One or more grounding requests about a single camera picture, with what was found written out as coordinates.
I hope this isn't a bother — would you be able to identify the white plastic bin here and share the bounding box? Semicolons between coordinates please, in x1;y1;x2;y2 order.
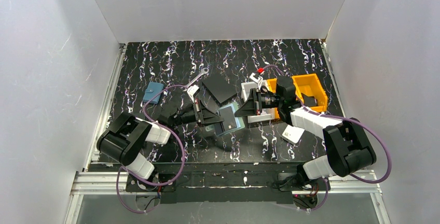
241;81;275;123

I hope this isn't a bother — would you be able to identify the green card holder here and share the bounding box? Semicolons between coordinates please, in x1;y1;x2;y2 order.
204;102;245;136

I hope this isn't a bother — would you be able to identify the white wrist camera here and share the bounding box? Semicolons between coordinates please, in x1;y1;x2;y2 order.
187;85;200;101
249;68;269;92

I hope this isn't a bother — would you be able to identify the white square box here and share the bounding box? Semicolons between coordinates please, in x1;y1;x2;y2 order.
281;125;305;144

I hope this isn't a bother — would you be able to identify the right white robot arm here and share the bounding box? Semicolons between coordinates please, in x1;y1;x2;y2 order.
235;76;377;184

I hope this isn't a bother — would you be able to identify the blue card wallet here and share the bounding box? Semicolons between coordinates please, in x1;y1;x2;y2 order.
143;81;164;104

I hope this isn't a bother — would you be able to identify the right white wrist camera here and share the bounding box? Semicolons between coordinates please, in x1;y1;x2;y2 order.
249;68;269;92

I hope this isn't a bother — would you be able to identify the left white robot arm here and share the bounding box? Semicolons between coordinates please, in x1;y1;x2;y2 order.
97;100;224;180

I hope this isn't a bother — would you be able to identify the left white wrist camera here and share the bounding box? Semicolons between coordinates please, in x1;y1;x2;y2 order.
187;85;200;101

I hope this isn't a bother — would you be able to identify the black square plate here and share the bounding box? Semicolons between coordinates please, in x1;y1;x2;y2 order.
201;75;237;104

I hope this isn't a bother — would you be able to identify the silver wrench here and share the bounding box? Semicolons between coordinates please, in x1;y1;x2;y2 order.
185;67;209;89

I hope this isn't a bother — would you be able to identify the orange plastic bin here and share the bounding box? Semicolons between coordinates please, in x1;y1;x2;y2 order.
292;74;328;113
266;78;280;120

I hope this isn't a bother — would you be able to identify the dark grey credit card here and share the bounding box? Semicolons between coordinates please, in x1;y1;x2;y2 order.
215;106;238;136

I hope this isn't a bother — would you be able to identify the black card in bin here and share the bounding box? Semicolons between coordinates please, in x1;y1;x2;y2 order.
302;94;318;108

